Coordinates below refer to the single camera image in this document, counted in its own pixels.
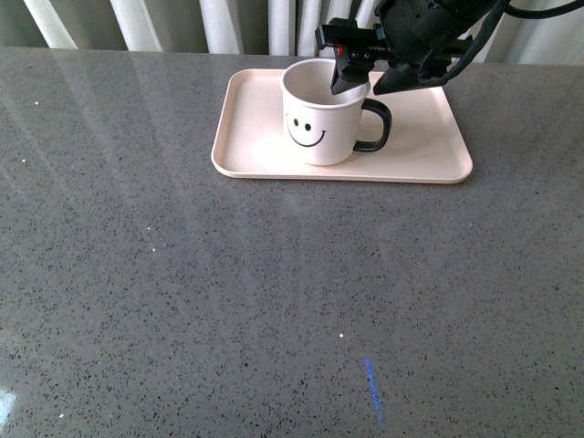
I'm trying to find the white smiley mug black handle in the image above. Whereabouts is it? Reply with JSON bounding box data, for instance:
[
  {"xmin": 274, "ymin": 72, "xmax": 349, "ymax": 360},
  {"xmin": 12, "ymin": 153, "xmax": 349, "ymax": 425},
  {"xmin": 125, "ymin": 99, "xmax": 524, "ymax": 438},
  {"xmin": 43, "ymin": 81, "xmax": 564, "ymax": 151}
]
[{"xmin": 280, "ymin": 58, "xmax": 392, "ymax": 166}]

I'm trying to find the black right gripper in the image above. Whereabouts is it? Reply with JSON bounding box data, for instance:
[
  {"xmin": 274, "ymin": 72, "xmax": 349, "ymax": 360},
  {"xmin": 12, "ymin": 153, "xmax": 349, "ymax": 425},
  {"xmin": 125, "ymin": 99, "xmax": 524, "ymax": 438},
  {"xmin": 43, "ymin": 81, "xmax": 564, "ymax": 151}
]
[{"xmin": 315, "ymin": 1, "xmax": 502, "ymax": 96}]

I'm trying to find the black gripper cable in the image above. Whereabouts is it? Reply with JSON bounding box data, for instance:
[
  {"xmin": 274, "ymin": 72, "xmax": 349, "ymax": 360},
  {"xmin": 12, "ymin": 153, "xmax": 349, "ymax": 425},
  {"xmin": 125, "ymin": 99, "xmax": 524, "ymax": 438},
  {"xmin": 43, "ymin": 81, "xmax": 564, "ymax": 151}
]
[{"xmin": 437, "ymin": 0, "xmax": 584, "ymax": 86}]

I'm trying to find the grey-white pleated curtain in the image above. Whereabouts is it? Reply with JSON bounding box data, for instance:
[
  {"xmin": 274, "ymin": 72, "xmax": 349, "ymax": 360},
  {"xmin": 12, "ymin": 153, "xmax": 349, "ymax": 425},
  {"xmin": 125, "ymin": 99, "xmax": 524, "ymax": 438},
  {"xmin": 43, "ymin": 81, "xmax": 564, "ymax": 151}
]
[{"xmin": 1, "ymin": 0, "xmax": 583, "ymax": 66}]

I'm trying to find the cream rectangular tray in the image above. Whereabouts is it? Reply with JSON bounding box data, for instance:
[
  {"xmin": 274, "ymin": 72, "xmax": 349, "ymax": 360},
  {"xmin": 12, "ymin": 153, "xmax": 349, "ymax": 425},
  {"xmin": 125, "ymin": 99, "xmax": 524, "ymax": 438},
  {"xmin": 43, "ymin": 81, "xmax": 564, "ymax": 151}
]
[{"xmin": 211, "ymin": 69, "xmax": 473, "ymax": 183}]

